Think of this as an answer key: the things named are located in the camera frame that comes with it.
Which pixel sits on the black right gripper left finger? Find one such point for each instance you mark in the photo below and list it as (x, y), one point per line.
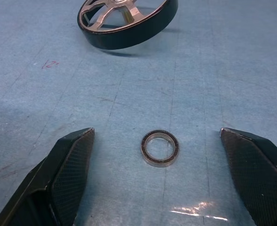
(58, 183)

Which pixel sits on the spoked silver rotor black rim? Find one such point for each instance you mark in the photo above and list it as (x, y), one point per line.
(129, 37)

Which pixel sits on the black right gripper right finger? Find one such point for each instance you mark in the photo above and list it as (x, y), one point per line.
(258, 179)

